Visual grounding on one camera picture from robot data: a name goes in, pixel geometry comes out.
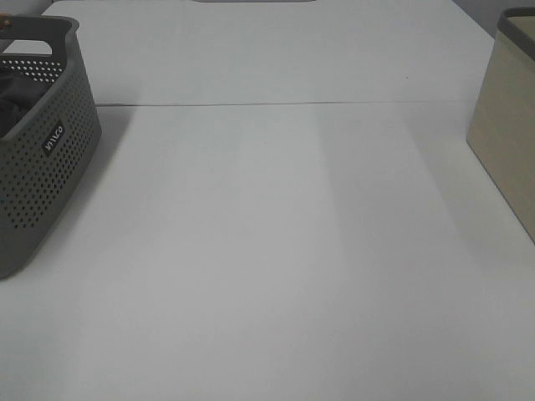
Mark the dark grey towel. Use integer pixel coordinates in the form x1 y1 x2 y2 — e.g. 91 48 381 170
1 67 49 138

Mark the grey perforated plastic basket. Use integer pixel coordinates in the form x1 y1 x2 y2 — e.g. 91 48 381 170
1 15 102 278

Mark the beige fabric storage box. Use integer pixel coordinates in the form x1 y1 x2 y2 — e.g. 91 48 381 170
466 7 534 238

